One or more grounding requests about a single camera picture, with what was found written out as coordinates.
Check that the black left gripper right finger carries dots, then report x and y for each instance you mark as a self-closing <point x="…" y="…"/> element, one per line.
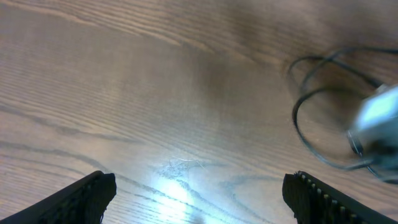
<point x="315" y="202"/>

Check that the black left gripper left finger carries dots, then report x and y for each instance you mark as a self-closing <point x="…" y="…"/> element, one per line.
<point x="83" y="202"/>

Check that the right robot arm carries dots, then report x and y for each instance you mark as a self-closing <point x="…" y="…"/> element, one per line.
<point x="373" y="133"/>

